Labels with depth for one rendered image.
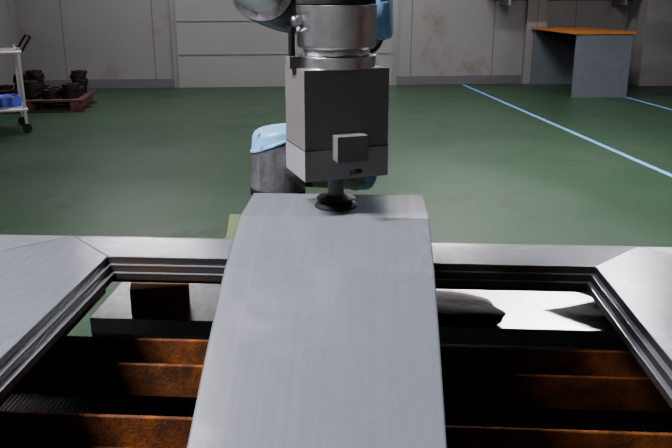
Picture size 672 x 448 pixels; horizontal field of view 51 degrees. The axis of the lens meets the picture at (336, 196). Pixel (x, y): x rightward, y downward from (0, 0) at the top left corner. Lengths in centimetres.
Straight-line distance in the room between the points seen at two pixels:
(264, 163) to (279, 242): 80
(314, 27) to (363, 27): 4
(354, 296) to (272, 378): 10
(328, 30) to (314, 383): 30
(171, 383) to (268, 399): 51
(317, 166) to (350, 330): 17
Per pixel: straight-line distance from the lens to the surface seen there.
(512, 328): 124
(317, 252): 63
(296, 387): 54
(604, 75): 958
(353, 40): 65
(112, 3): 1037
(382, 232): 65
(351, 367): 55
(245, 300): 59
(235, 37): 1014
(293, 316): 58
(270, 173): 144
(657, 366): 86
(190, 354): 110
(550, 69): 1083
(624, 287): 102
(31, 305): 97
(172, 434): 93
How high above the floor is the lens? 121
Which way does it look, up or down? 16 degrees down
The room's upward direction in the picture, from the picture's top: straight up
